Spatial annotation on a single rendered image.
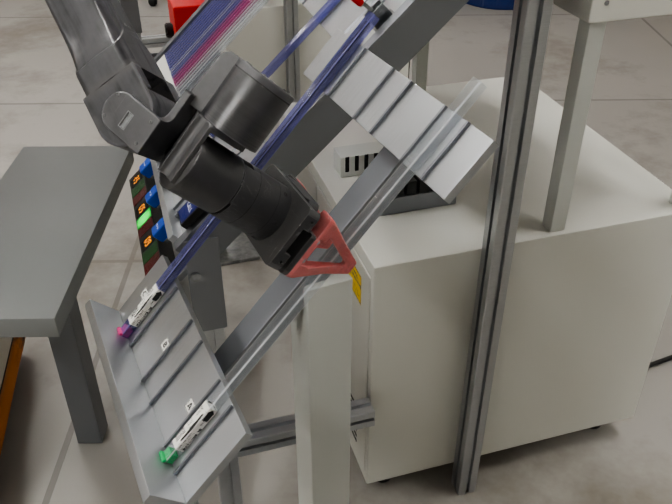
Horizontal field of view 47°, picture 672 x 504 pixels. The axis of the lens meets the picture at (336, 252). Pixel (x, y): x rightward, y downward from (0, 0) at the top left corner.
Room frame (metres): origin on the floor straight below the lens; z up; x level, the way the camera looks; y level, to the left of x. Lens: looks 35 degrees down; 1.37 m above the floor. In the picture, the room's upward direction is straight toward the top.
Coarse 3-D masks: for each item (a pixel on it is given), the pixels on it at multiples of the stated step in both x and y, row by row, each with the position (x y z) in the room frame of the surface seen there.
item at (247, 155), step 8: (192, 88) 1.38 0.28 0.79; (224, 144) 1.12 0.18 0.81; (240, 152) 1.06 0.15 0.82; (248, 152) 1.05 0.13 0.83; (256, 152) 1.03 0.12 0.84; (248, 160) 1.03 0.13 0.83; (176, 200) 1.08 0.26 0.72; (184, 200) 1.06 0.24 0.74; (176, 208) 1.06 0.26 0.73; (176, 216) 1.03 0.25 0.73
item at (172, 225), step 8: (152, 160) 1.21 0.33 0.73; (152, 168) 1.18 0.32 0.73; (160, 192) 1.10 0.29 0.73; (168, 192) 1.11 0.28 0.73; (160, 200) 1.07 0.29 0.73; (168, 200) 1.07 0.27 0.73; (168, 208) 1.04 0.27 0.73; (168, 216) 1.02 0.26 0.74; (168, 224) 1.00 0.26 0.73; (176, 224) 1.01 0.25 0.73; (168, 232) 0.98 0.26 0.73; (176, 232) 0.98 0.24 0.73
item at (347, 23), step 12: (300, 0) 1.34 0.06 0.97; (312, 0) 1.31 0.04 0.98; (324, 0) 1.28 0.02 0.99; (348, 0) 1.22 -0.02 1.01; (372, 0) 1.16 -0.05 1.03; (384, 0) 1.13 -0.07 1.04; (396, 0) 1.11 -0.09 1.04; (312, 12) 1.27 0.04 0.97; (336, 12) 1.21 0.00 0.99; (348, 12) 1.18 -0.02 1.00; (360, 12) 1.16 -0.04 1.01; (324, 24) 1.21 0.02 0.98; (336, 24) 1.18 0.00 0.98; (348, 24) 1.15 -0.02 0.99
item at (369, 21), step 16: (368, 16) 0.89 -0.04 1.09; (352, 32) 0.89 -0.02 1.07; (368, 32) 0.88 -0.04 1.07; (352, 48) 0.87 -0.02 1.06; (336, 64) 0.86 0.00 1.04; (320, 80) 0.86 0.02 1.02; (304, 96) 0.86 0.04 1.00; (304, 112) 0.85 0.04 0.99; (288, 128) 0.84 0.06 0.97; (272, 144) 0.83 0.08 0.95; (256, 160) 0.83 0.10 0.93; (208, 224) 0.79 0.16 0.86; (192, 240) 0.79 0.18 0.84; (192, 256) 0.78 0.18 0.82; (176, 272) 0.77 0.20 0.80; (160, 288) 0.76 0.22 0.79; (128, 320) 0.75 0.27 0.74; (128, 336) 0.74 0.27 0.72
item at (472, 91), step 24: (456, 120) 0.67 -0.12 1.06; (432, 144) 0.66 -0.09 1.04; (408, 168) 0.65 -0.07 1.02; (384, 192) 0.65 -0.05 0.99; (360, 216) 0.64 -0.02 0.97; (312, 288) 0.61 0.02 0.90; (288, 312) 0.60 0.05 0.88; (264, 336) 0.59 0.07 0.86; (240, 360) 0.59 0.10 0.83; (216, 408) 0.56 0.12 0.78; (168, 456) 0.54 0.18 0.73
